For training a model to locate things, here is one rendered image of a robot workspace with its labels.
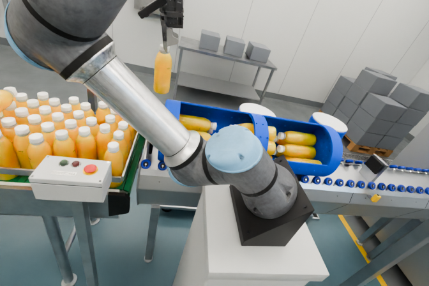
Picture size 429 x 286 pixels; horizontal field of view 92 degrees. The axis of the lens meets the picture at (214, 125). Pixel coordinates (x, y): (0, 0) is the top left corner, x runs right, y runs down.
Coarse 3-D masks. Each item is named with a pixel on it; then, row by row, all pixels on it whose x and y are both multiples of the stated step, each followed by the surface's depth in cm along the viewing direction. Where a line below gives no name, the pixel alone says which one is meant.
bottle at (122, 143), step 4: (112, 140) 85; (116, 140) 85; (120, 140) 85; (124, 140) 87; (120, 144) 85; (124, 144) 86; (120, 148) 85; (124, 148) 87; (124, 152) 88; (124, 156) 89; (124, 160) 90; (124, 164) 92
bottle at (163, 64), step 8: (160, 56) 84; (168, 56) 85; (160, 64) 85; (168, 64) 86; (160, 72) 87; (168, 72) 88; (160, 80) 89; (168, 80) 91; (160, 88) 92; (168, 88) 94
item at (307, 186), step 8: (168, 176) 97; (304, 184) 113; (312, 184) 114; (320, 184) 115; (352, 192) 120; (360, 192) 121; (368, 192) 122; (376, 192) 124; (384, 192) 125; (392, 192) 126; (400, 192) 128; (408, 192) 129; (416, 192) 131; (424, 192) 132
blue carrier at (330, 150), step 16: (176, 112) 86; (192, 112) 108; (208, 112) 108; (224, 112) 108; (240, 112) 102; (256, 128) 93; (288, 128) 121; (304, 128) 122; (320, 128) 117; (320, 144) 116; (336, 144) 101; (160, 160) 93; (320, 160) 114; (336, 160) 101; (320, 176) 111
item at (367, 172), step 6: (372, 156) 128; (378, 156) 128; (366, 162) 131; (372, 162) 127; (378, 162) 124; (384, 162) 123; (366, 168) 132; (372, 168) 127; (378, 168) 123; (384, 168) 122; (366, 174) 131; (372, 174) 128; (378, 174) 125; (366, 180) 131; (372, 180) 128
